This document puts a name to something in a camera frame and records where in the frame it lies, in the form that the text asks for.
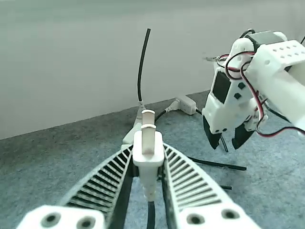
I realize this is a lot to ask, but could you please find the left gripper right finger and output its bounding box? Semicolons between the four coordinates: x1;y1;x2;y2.
158;142;263;229

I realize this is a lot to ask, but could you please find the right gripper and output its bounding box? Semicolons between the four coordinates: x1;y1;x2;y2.
202;37;263;150

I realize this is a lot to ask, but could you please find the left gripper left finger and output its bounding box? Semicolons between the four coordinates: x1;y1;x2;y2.
15;144;139;229

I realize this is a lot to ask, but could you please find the white two-prong plug black cord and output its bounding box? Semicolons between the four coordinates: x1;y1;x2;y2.
132;109;165;229
137;28;152;113
153;98;182;123

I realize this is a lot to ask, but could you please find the white outlet block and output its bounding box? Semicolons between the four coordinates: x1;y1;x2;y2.
175;94;197;116

